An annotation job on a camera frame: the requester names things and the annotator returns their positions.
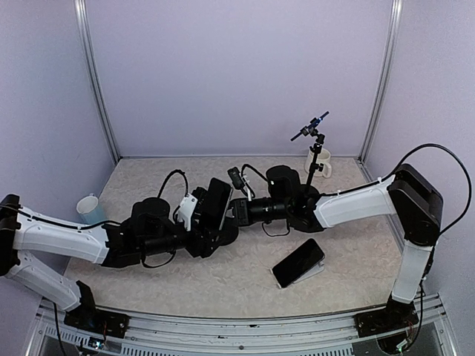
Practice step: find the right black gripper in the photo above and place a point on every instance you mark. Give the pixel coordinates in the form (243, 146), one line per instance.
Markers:
(240, 210)

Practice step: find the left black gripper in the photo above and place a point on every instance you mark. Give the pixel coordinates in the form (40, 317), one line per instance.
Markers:
(196, 248)

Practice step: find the black round-base phone stand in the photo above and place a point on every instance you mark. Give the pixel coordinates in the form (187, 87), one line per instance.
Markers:
(224, 236)

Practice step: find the black phone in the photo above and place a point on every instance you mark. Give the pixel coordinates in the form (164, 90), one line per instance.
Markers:
(297, 263)
(215, 204)

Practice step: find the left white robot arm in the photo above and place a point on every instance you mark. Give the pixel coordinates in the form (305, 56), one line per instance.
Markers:
(199, 226)

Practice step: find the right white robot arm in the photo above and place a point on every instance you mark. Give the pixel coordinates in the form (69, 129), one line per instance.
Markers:
(404, 193)

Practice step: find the black phone on white stand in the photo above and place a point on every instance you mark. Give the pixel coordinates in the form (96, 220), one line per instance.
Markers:
(297, 263)

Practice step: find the white wedge phone stand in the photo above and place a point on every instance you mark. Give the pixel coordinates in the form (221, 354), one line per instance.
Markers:
(316, 269)

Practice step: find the black tripod clamp stand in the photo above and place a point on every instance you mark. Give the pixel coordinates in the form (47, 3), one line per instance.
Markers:
(311, 130)

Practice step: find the white mug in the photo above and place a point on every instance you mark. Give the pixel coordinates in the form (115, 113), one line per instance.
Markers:
(323, 160)

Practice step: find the light blue mug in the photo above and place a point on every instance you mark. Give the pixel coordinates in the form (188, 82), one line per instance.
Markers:
(90, 210)

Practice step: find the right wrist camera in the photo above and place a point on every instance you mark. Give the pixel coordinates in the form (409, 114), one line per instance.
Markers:
(241, 183)

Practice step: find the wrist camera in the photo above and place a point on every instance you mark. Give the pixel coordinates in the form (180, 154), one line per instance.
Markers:
(186, 209)
(241, 183)

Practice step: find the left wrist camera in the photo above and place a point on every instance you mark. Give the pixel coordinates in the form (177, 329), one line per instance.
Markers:
(186, 209)

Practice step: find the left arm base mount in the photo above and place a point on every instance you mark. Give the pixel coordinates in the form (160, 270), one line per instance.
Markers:
(98, 321)

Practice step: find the front aluminium rail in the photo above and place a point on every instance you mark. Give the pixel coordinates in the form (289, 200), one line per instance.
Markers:
(324, 334)

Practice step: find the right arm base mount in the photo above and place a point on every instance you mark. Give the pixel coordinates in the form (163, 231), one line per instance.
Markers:
(384, 320)

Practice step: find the right aluminium frame post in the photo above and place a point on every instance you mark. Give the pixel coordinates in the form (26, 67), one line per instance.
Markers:
(384, 78)

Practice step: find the aluminium frame post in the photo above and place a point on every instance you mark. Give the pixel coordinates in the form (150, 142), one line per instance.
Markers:
(384, 78)
(88, 48)

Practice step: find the left aluminium frame post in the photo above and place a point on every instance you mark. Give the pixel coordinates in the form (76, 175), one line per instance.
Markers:
(88, 48)

